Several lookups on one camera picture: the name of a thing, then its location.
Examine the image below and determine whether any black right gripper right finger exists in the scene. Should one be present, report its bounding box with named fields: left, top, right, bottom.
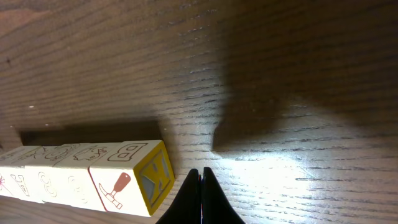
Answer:
left=201, top=167, right=245, bottom=224

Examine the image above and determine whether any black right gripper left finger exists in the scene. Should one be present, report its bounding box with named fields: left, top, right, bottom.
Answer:
left=156, top=169, right=201, bottom=224

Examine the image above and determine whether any block with blue side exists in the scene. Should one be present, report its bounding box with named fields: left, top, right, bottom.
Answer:
left=89, top=140, right=175, bottom=217

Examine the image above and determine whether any white block green Z side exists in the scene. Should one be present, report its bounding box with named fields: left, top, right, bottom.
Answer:
left=54, top=142, right=118, bottom=212

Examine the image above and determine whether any white block red U side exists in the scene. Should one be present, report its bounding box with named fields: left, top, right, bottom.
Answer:
left=25, top=143, right=83, bottom=203

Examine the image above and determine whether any white block yellow W side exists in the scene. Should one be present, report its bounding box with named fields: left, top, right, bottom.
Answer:
left=1, top=146, right=42, bottom=203

